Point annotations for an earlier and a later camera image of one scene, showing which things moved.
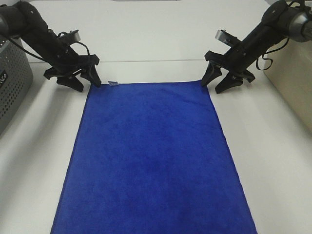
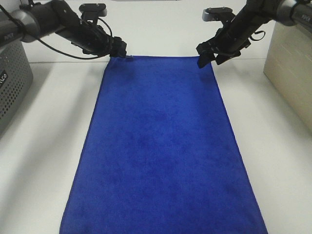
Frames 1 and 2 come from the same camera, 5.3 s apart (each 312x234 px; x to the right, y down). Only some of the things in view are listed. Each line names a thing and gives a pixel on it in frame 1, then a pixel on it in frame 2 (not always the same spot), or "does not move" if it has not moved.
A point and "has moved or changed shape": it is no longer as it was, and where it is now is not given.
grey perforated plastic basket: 16,77 does not move
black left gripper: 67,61 -> 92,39
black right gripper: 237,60 -> 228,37
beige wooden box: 289,67 does not move
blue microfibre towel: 150,158 has moved or changed shape
